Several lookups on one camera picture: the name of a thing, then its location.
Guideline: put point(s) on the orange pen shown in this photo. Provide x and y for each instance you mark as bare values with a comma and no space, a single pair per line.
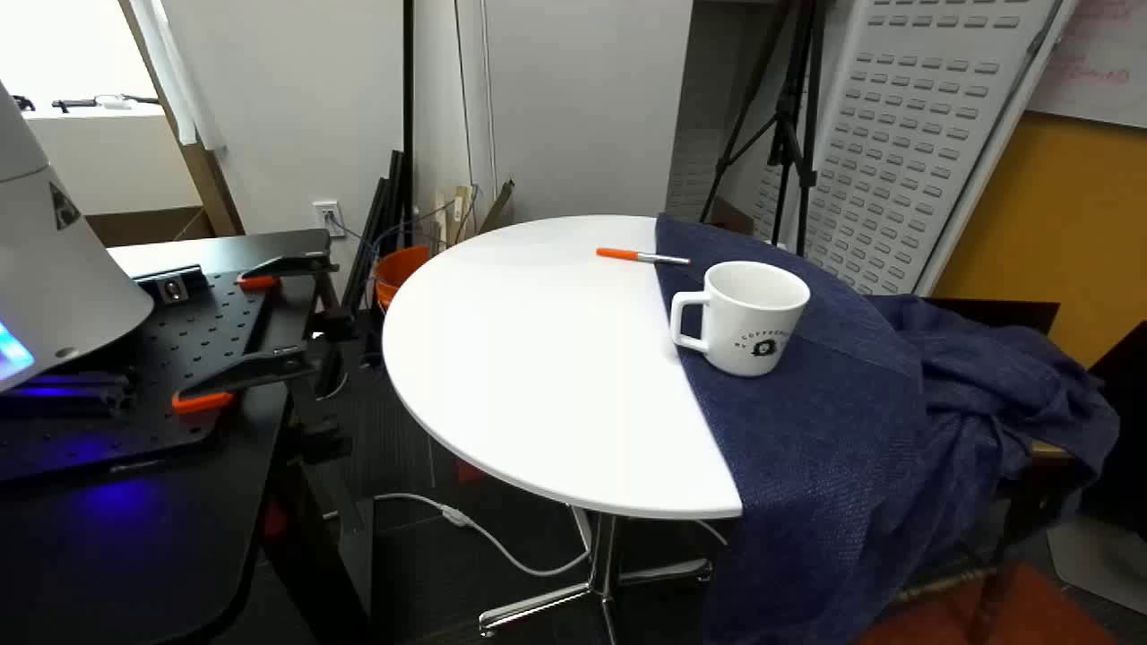
644,256

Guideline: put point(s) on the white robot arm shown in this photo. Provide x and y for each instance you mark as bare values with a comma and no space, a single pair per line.
62,294

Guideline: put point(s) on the white mug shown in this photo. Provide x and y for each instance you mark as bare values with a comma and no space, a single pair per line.
738,321

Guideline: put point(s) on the round white table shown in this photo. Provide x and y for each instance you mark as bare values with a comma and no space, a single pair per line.
547,366

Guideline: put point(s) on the orange bucket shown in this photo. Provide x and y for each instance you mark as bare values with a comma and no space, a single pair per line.
392,271

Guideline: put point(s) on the black tripod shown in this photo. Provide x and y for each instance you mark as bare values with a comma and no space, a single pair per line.
793,39

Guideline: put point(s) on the black orange-tipped clamp rear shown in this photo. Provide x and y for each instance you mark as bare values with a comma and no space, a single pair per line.
265,273

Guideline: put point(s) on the black orange-tipped clamp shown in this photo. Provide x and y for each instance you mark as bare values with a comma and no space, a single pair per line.
213,391
265,273

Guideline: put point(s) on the dark blue cloth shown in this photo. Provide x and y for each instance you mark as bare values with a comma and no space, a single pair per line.
872,446

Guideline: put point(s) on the black orange-tipped clamp front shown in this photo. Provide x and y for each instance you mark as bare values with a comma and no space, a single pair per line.
213,391

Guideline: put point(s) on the black cart table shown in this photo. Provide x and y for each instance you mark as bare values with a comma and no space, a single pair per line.
161,555

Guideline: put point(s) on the white perforated panel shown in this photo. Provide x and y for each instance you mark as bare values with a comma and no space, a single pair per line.
918,114

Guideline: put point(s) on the black perforated mounting board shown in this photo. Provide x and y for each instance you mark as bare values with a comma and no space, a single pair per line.
110,409

